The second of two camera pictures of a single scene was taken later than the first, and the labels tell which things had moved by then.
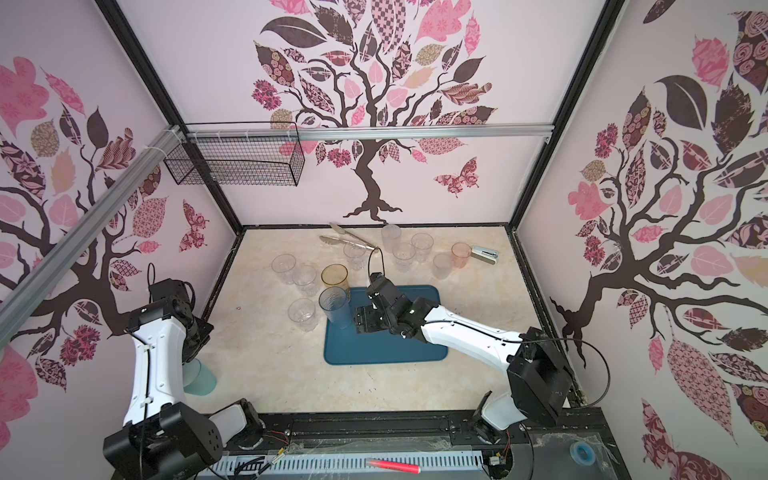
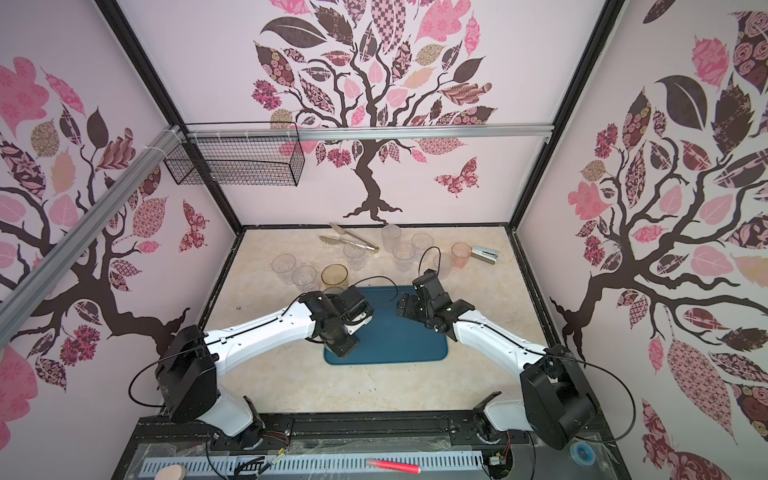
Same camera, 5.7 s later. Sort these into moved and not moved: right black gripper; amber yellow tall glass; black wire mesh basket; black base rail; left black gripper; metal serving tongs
Moved: left black gripper; right black gripper
Not moved: black base rail; metal serving tongs; amber yellow tall glass; black wire mesh basket
